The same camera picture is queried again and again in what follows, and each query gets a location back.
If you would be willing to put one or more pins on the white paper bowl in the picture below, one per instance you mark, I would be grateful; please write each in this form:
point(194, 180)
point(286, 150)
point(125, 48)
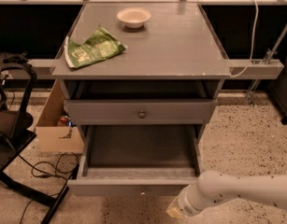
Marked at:
point(134, 17)

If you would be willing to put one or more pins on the cardboard box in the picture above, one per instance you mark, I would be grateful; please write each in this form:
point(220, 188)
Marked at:
point(52, 136)

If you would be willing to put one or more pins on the yellow foam gripper tip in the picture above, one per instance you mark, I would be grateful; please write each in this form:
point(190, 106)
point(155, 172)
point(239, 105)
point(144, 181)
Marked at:
point(184, 205)

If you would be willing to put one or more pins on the metal diagonal brace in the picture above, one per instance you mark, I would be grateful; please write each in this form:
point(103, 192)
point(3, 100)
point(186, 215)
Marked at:
point(266, 60)

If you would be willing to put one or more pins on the dark cabinet at right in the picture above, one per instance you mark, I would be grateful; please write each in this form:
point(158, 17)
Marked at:
point(278, 90)

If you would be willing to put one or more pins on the grey wooden drawer cabinet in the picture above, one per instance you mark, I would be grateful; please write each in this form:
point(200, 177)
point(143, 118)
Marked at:
point(172, 57)

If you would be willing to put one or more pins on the red soda can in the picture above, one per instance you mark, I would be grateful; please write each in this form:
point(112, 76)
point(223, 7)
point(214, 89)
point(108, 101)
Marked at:
point(63, 121)

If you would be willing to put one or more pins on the grey drawer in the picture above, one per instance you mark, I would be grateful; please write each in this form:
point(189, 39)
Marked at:
point(140, 112)
point(124, 160)

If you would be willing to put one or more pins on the grey top drawer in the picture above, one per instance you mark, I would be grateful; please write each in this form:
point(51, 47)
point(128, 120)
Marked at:
point(140, 112)

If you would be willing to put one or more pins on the green chip bag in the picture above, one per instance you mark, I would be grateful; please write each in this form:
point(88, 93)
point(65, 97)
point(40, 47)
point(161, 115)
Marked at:
point(100, 46)

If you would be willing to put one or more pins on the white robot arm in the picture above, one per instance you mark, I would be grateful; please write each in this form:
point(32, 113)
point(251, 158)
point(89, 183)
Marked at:
point(213, 188)

